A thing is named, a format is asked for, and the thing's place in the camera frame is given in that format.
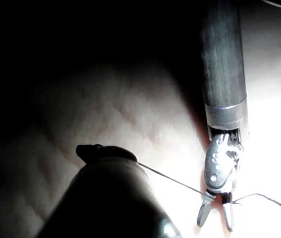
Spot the right arm needle driver jaw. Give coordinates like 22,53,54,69
220,192,235,233
196,191,217,227

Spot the black thread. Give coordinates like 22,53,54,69
137,161,281,208

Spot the left arm needle driver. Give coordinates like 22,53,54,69
76,144,138,165

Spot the tissue pad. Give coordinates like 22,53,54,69
0,0,281,238

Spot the right arm needle driver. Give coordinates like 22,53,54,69
203,125,245,196

